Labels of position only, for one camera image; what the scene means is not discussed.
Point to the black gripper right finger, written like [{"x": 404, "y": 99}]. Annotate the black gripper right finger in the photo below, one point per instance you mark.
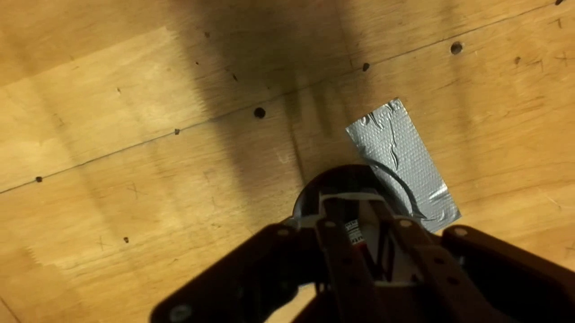
[{"x": 503, "y": 280}]

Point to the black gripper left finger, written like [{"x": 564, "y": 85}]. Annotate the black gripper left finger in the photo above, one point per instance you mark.
[{"x": 257, "y": 269}]

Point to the grey duct tape piece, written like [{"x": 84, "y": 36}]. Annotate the grey duct tape piece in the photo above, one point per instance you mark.
[{"x": 395, "y": 149}]

